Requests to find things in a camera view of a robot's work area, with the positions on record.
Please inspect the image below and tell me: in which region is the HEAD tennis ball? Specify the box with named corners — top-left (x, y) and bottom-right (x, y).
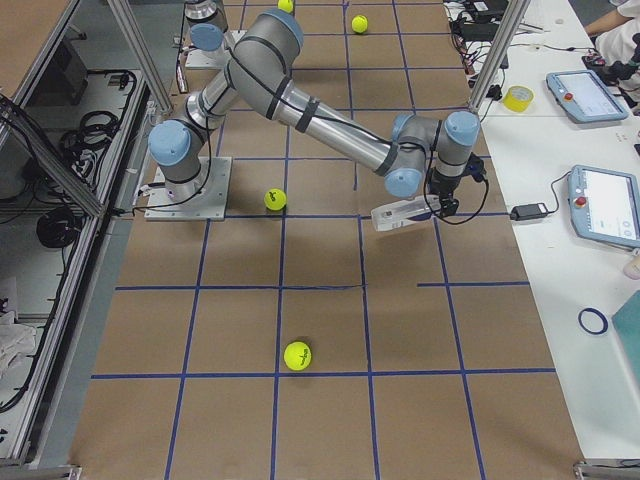
top-left (283, 340), bottom-right (312, 371)

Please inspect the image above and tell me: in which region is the far teach pendant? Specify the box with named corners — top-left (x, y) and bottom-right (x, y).
top-left (546, 70), bottom-right (628, 124)

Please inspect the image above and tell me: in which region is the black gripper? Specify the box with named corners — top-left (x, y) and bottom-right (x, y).
top-left (429, 169), bottom-right (461, 217)

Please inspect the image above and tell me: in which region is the blue tape ring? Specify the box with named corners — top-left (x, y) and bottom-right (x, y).
top-left (578, 308), bottom-right (610, 336)

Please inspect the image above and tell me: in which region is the Wilson tennis ball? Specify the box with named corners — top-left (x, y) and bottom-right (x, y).
top-left (263, 188), bottom-right (287, 212)

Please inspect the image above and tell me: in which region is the teach pendant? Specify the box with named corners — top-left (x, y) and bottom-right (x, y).
top-left (567, 165), bottom-right (639, 250)
top-left (546, 70), bottom-right (628, 124)

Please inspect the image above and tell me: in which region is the yellow tape roll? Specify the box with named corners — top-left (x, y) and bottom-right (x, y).
top-left (503, 85), bottom-right (534, 113)

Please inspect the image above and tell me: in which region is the yellow tennis ball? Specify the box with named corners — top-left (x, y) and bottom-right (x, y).
top-left (351, 14), bottom-right (368, 34)
top-left (277, 0), bottom-right (295, 14)

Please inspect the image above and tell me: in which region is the aluminium frame post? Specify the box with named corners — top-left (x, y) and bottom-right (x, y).
top-left (468, 0), bottom-right (530, 114)

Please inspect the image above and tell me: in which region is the black power adapter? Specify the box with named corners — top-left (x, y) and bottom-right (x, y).
top-left (509, 203), bottom-right (549, 221)

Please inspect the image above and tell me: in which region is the near teach pendant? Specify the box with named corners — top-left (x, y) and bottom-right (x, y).
top-left (567, 165), bottom-right (639, 250)

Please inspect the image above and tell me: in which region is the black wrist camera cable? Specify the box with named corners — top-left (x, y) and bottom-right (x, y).
top-left (423, 149), bottom-right (491, 225)

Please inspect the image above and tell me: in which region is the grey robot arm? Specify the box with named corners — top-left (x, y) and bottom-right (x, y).
top-left (148, 8), bottom-right (486, 217)
top-left (184, 0), bottom-right (228, 52)

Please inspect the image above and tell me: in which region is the clear tennis ball can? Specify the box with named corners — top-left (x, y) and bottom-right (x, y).
top-left (371, 194), bottom-right (441, 232)

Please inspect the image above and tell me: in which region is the far yellow tennis ball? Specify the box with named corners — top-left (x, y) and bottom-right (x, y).
top-left (351, 14), bottom-right (368, 34)

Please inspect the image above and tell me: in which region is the white crumpled cloth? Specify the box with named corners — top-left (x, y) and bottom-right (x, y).
top-left (1, 311), bottom-right (36, 376)

